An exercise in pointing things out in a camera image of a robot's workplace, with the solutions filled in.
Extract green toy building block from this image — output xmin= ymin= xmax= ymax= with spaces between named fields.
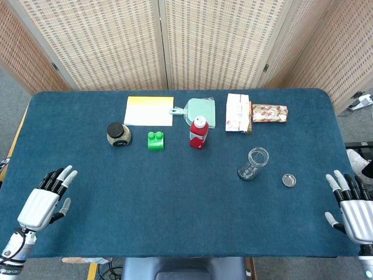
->
xmin=147 ymin=131 xmax=166 ymax=152

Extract white device on floor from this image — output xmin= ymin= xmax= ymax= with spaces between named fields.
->
xmin=348 ymin=92 xmax=373 ymax=111

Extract glass jar with black lid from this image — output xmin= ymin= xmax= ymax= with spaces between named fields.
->
xmin=105 ymin=122 xmax=132 ymax=148

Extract tall clear glass jar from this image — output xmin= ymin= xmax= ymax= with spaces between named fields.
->
xmin=237 ymin=147 xmax=270 ymax=182

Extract brown packet with red pattern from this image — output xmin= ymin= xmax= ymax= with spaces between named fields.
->
xmin=251 ymin=104 xmax=288 ymax=124

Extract mint green dustpan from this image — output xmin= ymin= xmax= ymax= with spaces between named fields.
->
xmin=169 ymin=97 xmax=218 ymax=129

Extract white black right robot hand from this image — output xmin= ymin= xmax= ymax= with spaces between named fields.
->
xmin=324 ymin=169 xmax=373 ymax=245

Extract red drink bottle white cap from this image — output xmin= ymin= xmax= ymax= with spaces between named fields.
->
xmin=189 ymin=115 xmax=210 ymax=151

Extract white sneaker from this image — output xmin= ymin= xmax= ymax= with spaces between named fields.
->
xmin=346 ymin=148 xmax=372 ymax=177

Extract white packet with red print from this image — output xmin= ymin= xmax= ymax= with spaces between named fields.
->
xmin=224 ymin=93 xmax=251 ymax=132

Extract black floor cables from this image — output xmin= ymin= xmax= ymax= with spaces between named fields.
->
xmin=96 ymin=258 xmax=125 ymax=280

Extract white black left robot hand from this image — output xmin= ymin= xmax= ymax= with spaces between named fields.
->
xmin=16 ymin=164 xmax=79 ymax=233

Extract white yellow notepad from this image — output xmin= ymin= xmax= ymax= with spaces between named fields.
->
xmin=124 ymin=96 xmax=175 ymax=127

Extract woven folding screen panel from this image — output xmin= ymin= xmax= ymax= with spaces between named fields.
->
xmin=159 ymin=0 xmax=301 ymax=90
xmin=256 ymin=0 xmax=336 ymax=90
xmin=308 ymin=0 xmax=373 ymax=116
xmin=11 ymin=0 xmax=169 ymax=92
xmin=0 ymin=0 xmax=72 ymax=96

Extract dark grey robot torso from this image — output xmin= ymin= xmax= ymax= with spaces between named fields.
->
xmin=121 ymin=257 xmax=248 ymax=280

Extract blue table cloth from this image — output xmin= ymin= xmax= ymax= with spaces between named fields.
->
xmin=0 ymin=89 xmax=361 ymax=259

